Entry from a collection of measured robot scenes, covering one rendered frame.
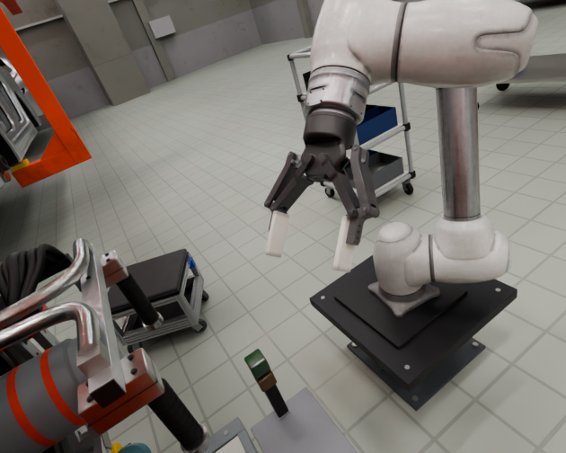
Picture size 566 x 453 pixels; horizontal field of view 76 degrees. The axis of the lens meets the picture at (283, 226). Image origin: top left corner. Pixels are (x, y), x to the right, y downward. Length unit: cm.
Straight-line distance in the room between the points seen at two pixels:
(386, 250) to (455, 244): 19
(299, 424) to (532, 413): 80
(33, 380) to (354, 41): 68
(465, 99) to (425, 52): 58
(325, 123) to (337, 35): 12
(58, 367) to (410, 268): 93
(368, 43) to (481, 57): 14
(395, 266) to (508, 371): 59
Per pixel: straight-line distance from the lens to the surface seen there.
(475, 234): 116
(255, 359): 84
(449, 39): 55
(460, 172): 113
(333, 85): 53
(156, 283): 186
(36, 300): 69
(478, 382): 153
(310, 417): 98
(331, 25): 57
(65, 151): 419
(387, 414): 147
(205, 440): 65
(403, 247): 116
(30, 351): 100
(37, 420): 71
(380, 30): 56
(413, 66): 56
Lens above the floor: 128
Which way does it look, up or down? 31 degrees down
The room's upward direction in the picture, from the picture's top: 19 degrees counter-clockwise
